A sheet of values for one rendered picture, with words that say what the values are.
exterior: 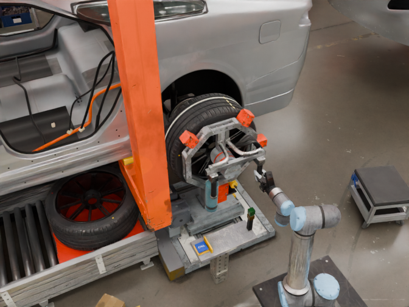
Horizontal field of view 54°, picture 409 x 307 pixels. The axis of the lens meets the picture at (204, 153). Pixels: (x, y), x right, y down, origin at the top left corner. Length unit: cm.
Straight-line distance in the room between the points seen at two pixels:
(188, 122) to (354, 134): 235
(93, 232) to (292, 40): 194
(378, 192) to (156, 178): 185
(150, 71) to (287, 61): 144
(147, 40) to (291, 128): 279
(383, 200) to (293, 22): 152
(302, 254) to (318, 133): 239
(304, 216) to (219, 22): 133
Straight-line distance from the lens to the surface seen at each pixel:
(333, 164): 412
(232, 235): 283
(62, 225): 297
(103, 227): 289
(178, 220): 305
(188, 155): 258
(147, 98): 205
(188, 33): 261
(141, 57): 193
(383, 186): 356
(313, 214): 206
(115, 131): 281
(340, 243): 351
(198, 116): 260
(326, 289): 252
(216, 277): 306
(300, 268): 230
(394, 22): 458
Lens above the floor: 274
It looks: 43 degrees down
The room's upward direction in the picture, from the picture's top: straight up
